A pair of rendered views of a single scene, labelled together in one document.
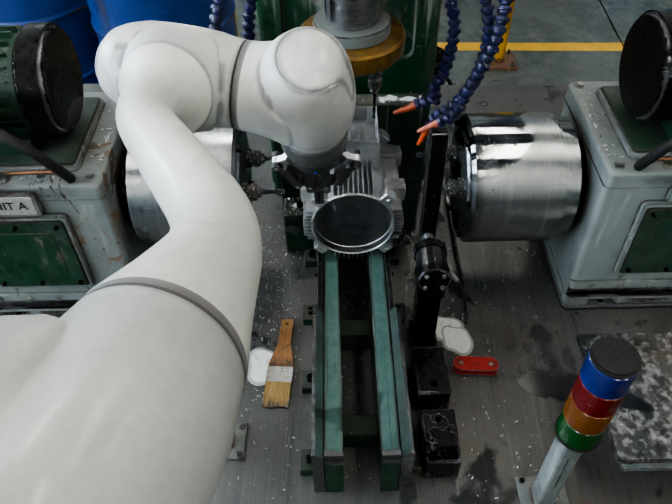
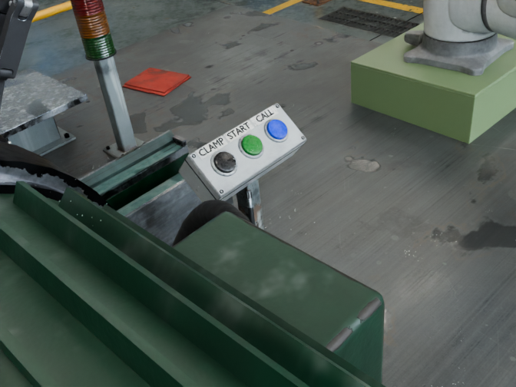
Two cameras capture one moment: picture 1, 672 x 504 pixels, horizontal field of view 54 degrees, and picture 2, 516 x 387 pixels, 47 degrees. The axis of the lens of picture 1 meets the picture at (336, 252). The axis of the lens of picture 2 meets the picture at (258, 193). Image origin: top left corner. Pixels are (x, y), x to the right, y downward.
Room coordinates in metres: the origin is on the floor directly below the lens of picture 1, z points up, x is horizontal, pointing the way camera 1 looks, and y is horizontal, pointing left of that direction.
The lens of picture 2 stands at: (1.02, 0.73, 1.48)
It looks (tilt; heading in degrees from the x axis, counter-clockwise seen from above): 36 degrees down; 229
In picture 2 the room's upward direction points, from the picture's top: 7 degrees counter-clockwise
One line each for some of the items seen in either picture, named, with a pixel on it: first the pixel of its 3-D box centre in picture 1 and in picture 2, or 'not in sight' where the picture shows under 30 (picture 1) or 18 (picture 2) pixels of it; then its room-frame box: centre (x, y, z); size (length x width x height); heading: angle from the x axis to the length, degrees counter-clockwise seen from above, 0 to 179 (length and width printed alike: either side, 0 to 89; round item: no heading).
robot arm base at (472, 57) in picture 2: not in sight; (451, 40); (-0.15, 0.12, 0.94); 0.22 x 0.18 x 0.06; 92
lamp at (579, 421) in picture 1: (590, 407); (92, 22); (0.45, -0.33, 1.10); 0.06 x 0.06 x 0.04
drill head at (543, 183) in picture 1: (521, 176); not in sight; (0.99, -0.37, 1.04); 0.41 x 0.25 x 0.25; 90
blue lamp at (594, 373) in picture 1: (609, 369); not in sight; (0.45, -0.33, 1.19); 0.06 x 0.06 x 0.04
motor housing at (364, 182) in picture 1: (352, 190); not in sight; (0.99, -0.03, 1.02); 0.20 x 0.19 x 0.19; 0
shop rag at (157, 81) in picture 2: not in sight; (157, 81); (0.19, -0.56, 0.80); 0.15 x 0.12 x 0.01; 102
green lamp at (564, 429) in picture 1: (581, 423); (97, 44); (0.45, -0.33, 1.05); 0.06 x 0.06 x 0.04
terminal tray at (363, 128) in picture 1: (351, 139); not in sight; (1.03, -0.03, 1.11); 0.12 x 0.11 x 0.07; 0
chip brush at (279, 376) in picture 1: (281, 361); not in sight; (0.73, 0.11, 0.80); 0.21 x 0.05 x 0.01; 175
